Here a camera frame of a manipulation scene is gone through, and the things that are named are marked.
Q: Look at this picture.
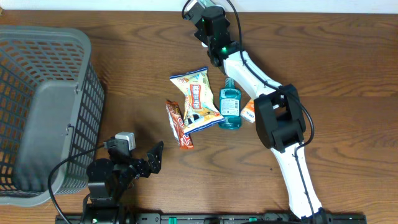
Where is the red brown snack bar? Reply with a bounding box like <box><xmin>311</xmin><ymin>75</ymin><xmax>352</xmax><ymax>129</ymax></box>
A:
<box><xmin>165</xmin><ymin>100</ymin><xmax>194</xmax><ymax>150</ymax></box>

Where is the yellow wet wipes bag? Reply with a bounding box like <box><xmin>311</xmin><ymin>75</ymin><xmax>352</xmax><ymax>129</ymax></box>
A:
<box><xmin>170</xmin><ymin>67</ymin><xmax>225</xmax><ymax>134</ymax></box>

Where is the blue mouthwash bottle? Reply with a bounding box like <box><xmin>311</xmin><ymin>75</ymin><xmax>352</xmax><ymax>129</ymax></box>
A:
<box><xmin>218</xmin><ymin>77</ymin><xmax>242</xmax><ymax>129</ymax></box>

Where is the orange small box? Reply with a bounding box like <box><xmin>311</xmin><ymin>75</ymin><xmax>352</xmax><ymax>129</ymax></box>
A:
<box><xmin>240</xmin><ymin>99</ymin><xmax>256</xmax><ymax>123</ymax></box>

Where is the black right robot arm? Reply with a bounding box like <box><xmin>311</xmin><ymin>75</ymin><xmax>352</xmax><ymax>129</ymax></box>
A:
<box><xmin>182</xmin><ymin>0</ymin><xmax>323</xmax><ymax>223</ymax></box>

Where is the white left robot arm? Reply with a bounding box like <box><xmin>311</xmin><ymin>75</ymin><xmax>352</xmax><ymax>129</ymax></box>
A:
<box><xmin>80</xmin><ymin>138</ymin><xmax>164</xmax><ymax>224</ymax></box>

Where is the grey plastic basket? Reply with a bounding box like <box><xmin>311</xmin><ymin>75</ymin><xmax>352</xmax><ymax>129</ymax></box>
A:
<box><xmin>1</xmin><ymin>25</ymin><xmax>104</xmax><ymax>207</ymax></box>

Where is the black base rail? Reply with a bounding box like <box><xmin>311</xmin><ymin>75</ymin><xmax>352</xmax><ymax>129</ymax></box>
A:
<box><xmin>55</xmin><ymin>212</ymin><xmax>368</xmax><ymax>224</ymax></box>

